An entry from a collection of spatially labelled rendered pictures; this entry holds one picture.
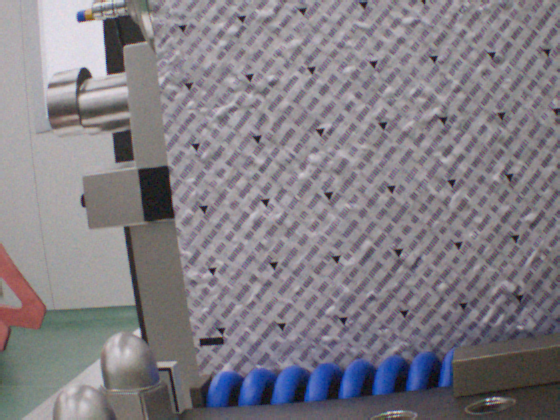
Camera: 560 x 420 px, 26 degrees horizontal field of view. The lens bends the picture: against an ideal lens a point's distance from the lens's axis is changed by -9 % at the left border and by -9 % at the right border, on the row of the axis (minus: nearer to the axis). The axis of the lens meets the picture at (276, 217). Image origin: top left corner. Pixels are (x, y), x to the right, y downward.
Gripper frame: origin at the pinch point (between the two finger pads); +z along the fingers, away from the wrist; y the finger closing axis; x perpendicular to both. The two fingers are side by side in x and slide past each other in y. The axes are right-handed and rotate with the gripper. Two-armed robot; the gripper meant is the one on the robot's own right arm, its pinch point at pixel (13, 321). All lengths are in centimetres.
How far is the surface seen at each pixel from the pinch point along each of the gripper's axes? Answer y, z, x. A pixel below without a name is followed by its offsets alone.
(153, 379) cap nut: 7.8, 9.4, 3.9
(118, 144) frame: -32.8, -6.0, 4.7
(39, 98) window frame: -558, -189, -95
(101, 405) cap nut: 17.2, 9.3, 5.4
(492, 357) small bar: 6.9, 22.5, 11.1
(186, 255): 0.6, 7.5, 7.9
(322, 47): 0.8, 9.4, 19.6
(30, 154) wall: -559, -182, -125
